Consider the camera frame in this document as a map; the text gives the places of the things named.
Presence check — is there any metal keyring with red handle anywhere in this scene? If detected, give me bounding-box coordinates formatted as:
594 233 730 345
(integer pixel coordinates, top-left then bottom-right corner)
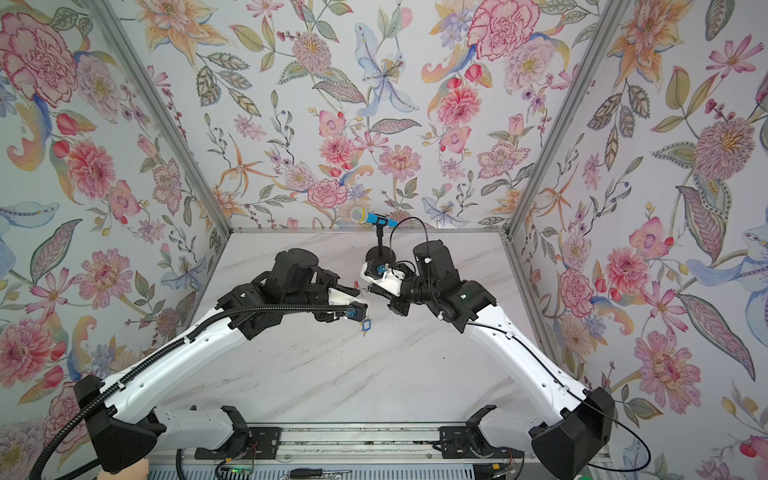
349 288 370 310

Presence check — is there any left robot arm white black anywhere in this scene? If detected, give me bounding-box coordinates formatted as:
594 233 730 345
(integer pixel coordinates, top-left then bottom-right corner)
75 248 367 474

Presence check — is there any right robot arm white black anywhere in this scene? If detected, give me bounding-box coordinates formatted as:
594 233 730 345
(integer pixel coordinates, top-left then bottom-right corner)
361 240 615 479

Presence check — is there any black microphone stand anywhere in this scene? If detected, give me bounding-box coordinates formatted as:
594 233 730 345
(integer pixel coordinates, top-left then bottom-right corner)
365 225 396 264

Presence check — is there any toy microphone blue yellow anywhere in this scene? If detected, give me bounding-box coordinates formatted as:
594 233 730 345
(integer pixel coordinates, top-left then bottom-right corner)
349 207 398 228

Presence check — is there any black screwdriver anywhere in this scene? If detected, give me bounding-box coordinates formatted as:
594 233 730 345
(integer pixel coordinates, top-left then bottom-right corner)
287 468 352 480

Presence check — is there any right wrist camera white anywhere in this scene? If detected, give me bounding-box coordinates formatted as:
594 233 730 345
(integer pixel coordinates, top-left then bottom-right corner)
361 261 406 296

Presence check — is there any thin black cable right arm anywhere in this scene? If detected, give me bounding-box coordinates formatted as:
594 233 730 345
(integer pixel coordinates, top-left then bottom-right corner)
386 215 653 473

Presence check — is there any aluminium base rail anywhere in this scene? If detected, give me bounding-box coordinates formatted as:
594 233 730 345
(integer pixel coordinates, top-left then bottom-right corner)
181 421 539 468

